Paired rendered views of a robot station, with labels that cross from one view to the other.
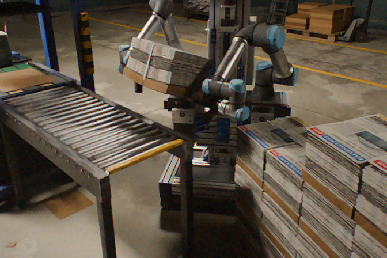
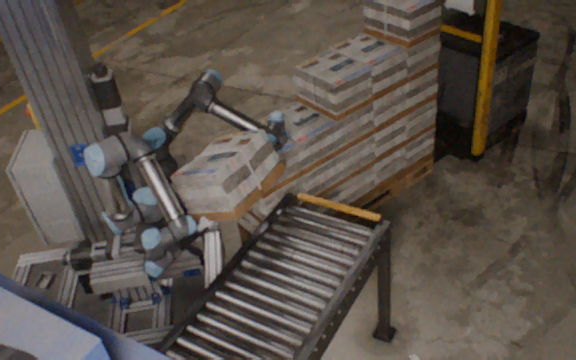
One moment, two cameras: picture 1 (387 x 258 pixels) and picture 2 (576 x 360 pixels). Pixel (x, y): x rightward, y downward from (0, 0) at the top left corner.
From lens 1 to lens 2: 3.27 m
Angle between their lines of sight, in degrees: 85
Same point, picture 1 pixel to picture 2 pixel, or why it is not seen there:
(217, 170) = (178, 285)
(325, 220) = (356, 125)
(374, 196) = (380, 77)
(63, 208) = not seen: outside the picture
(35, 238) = not seen: outside the picture
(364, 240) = (379, 103)
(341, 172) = (361, 86)
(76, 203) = not seen: outside the picture
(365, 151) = (357, 67)
